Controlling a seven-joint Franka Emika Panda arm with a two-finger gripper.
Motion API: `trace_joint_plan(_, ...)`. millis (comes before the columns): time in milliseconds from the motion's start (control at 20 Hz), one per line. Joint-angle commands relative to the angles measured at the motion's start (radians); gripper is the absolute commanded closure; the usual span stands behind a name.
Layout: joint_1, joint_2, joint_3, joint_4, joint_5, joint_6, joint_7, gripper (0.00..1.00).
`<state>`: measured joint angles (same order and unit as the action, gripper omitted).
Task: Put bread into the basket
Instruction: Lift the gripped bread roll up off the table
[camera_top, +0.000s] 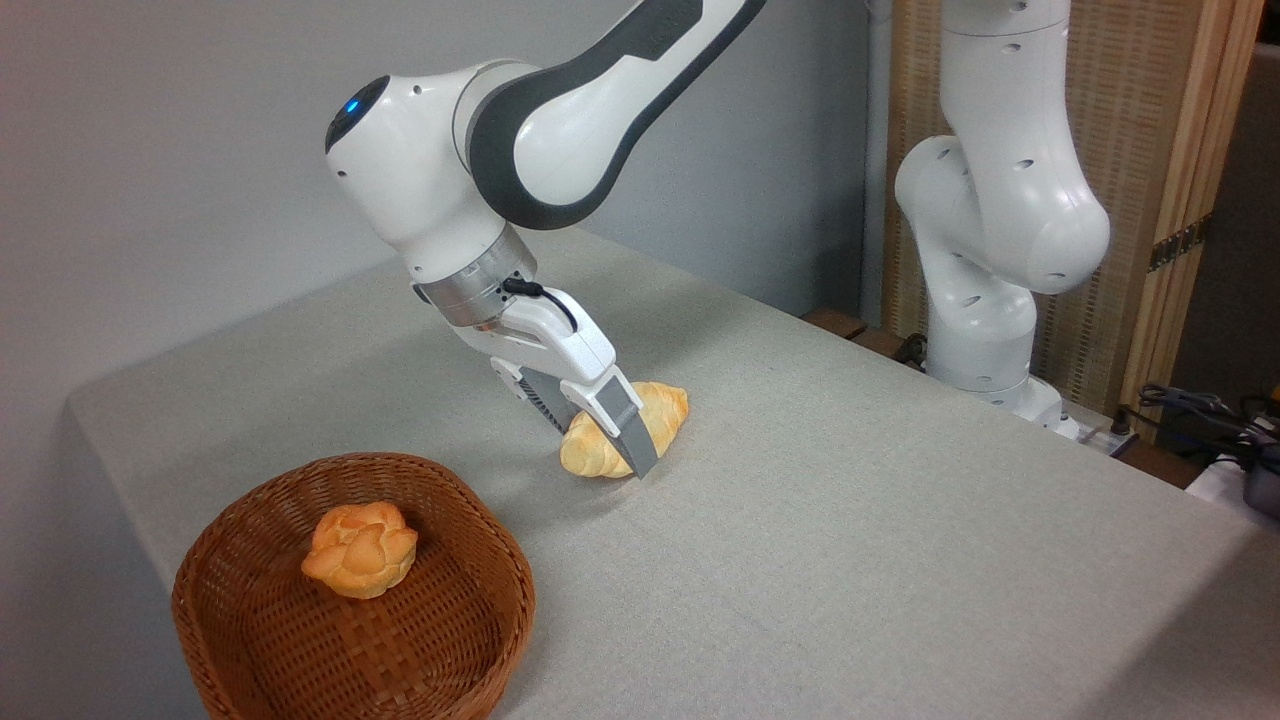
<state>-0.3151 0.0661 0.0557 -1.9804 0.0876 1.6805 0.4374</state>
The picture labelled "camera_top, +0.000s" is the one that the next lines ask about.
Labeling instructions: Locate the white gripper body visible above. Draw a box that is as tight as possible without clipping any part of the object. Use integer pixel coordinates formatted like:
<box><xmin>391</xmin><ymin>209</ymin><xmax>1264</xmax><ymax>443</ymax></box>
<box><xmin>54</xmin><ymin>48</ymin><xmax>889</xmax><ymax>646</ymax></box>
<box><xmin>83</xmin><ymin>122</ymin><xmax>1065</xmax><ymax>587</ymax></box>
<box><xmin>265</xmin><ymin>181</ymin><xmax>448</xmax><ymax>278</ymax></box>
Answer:
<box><xmin>453</xmin><ymin>288</ymin><xmax>619</xmax><ymax>397</ymax></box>

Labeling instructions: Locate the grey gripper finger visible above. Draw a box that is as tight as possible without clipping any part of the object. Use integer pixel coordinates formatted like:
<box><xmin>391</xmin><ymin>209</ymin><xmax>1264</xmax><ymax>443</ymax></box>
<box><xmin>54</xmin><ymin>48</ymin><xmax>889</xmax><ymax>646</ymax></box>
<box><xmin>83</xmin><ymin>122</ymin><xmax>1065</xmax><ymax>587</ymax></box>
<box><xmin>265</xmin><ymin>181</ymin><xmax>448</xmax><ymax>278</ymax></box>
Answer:
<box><xmin>558</xmin><ymin>366</ymin><xmax>660</xmax><ymax>480</ymax></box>
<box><xmin>489</xmin><ymin>356</ymin><xmax>578</xmax><ymax>434</ymax></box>

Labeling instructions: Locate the long braided bread loaf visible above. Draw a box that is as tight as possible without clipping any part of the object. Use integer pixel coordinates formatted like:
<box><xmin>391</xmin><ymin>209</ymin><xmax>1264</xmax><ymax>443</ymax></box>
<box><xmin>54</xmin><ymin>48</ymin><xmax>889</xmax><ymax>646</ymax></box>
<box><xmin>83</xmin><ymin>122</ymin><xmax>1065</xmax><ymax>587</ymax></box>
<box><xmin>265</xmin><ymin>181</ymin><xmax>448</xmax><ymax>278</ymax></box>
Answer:
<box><xmin>558</xmin><ymin>380</ymin><xmax>691</xmax><ymax>480</ymax></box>

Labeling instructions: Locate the round knotted bread roll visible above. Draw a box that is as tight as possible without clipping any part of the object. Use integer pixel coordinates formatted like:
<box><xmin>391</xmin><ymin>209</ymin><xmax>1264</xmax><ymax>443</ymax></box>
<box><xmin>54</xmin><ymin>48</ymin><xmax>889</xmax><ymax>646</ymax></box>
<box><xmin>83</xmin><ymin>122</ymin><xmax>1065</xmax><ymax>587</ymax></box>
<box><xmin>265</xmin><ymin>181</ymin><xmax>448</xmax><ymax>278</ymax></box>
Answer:
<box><xmin>300</xmin><ymin>500</ymin><xmax>420</xmax><ymax>601</ymax></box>

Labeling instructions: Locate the brown wicker basket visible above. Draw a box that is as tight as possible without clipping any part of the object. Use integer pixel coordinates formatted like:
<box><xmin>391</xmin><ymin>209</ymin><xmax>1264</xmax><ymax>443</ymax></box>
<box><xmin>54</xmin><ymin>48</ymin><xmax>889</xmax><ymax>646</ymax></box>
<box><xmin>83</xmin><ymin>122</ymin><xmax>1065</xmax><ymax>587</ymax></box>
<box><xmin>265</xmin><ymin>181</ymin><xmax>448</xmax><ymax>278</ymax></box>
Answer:
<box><xmin>170</xmin><ymin>451</ymin><xmax>537</xmax><ymax>720</ymax></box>

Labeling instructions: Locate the grey tablecloth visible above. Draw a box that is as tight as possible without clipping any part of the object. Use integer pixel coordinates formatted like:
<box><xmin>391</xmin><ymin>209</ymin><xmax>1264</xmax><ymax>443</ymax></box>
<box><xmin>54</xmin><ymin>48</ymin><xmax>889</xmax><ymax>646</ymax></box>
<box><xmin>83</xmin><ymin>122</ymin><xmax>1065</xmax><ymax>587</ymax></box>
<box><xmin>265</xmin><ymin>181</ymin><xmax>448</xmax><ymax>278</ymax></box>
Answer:
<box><xmin>65</xmin><ymin>225</ymin><xmax>1280</xmax><ymax>720</ymax></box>

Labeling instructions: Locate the metal screen hinge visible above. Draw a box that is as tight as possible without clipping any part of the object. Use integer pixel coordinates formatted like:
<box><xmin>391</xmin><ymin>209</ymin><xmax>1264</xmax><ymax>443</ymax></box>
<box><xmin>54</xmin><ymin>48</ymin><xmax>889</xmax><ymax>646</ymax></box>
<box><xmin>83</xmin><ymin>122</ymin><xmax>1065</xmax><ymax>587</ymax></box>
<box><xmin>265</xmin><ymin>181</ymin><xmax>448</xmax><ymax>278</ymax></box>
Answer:
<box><xmin>1147</xmin><ymin>214</ymin><xmax>1214</xmax><ymax>274</ymax></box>

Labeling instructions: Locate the bamboo folding screen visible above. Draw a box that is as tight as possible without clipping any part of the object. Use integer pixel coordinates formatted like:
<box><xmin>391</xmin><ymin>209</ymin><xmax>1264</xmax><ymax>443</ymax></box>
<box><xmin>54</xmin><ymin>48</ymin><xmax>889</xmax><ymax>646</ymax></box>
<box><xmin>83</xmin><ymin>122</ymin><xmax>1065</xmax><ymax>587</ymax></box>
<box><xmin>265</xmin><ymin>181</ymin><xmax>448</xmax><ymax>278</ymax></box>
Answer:
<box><xmin>881</xmin><ymin>0</ymin><xmax>1267</xmax><ymax>443</ymax></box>

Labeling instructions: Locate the dark grey box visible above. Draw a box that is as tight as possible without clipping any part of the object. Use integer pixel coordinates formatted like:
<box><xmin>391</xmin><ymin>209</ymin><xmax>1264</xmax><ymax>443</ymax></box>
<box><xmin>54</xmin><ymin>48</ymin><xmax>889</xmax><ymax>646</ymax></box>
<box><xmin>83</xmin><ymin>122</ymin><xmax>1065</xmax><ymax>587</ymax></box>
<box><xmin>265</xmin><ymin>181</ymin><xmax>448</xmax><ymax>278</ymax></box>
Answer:
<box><xmin>1243</xmin><ymin>440</ymin><xmax>1280</xmax><ymax>520</ymax></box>

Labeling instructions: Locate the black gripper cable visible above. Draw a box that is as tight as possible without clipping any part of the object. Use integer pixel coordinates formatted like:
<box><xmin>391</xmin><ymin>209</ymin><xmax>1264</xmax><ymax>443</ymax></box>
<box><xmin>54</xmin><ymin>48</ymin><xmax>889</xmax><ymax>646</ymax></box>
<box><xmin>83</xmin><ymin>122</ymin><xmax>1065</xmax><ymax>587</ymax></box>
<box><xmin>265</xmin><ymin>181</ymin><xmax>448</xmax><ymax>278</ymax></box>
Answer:
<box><xmin>502</xmin><ymin>277</ymin><xmax>580</xmax><ymax>333</ymax></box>

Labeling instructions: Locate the black cable bundle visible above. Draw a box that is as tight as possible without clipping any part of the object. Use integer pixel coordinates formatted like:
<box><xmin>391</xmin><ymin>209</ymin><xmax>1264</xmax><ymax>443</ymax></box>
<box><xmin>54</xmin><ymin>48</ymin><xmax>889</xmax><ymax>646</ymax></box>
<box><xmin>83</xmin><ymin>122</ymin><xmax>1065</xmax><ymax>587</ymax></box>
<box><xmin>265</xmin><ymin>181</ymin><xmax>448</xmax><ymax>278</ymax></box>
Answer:
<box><xmin>1137</xmin><ymin>382</ymin><xmax>1280</xmax><ymax>473</ymax></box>

